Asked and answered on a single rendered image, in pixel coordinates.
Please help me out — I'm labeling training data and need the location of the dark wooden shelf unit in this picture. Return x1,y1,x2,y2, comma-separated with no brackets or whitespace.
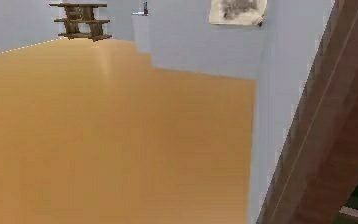
48,2,113,43

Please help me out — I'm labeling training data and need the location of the cream picture with grey blot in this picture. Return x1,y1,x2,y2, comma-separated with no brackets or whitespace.
208,0,268,27

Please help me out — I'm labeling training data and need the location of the pale blue room door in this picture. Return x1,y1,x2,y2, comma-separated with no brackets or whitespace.
131,0,152,54

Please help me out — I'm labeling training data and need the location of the brown wooden room door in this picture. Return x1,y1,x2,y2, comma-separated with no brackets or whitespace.
256,0,358,224

